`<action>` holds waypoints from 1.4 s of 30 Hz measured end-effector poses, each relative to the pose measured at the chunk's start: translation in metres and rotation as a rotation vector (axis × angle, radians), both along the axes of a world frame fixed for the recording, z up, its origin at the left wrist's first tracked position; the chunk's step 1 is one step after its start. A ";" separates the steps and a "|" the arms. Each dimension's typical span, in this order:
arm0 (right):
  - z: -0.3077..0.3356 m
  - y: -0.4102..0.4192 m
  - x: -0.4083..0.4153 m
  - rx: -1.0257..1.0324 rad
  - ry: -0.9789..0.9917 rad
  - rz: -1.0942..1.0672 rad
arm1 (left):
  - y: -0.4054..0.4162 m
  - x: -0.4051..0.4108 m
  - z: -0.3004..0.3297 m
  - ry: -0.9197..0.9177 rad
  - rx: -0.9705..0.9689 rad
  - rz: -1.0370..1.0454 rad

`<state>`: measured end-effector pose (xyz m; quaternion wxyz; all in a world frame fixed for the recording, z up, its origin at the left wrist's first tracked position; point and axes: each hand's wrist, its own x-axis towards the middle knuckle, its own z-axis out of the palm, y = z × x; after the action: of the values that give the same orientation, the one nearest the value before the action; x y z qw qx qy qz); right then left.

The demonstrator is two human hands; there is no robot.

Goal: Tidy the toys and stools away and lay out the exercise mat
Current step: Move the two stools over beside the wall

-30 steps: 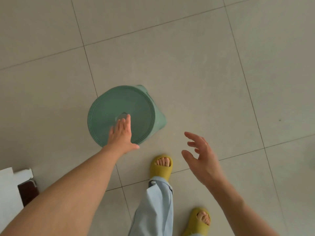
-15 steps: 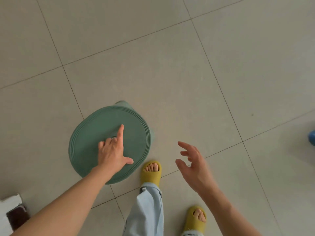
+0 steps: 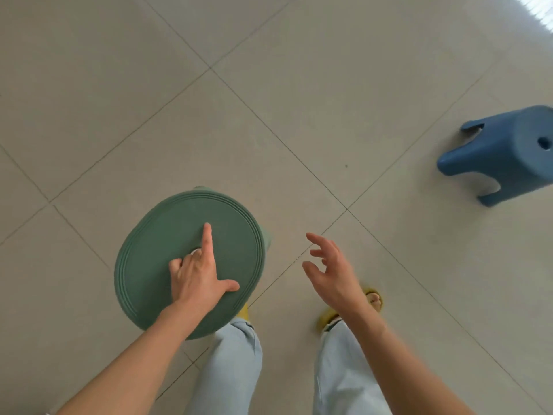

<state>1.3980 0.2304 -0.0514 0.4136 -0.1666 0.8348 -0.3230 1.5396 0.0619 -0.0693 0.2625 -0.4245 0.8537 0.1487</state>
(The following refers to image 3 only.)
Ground person's right forearm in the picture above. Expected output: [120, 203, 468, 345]
[344, 306, 477, 415]

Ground blue plastic stool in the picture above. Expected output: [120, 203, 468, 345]
[436, 105, 553, 208]

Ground person's right hand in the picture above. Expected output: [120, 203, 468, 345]
[301, 231, 382, 321]

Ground person's left forearm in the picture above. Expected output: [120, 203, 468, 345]
[56, 297, 209, 415]

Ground teal green plastic stool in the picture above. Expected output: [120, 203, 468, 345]
[113, 186, 274, 341]

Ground person's left hand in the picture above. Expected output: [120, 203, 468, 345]
[167, 222, 241, 319]

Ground person's left leg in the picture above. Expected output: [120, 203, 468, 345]
[184, 317, 264, 415]

